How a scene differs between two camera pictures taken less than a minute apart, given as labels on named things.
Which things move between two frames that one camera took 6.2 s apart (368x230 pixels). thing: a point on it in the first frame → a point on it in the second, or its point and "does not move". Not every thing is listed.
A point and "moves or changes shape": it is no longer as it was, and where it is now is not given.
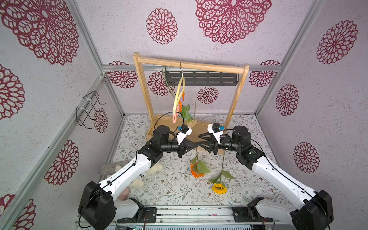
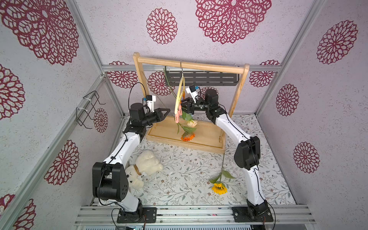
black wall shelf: (202, 78) does not move
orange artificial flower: (198, 167) moves or changes shape
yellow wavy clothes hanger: (180, 90) does not move
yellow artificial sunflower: (219, 188) does not move
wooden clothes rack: (155, 120) does not move
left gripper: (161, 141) → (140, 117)
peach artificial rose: (186, 113) does not move
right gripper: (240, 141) → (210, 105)
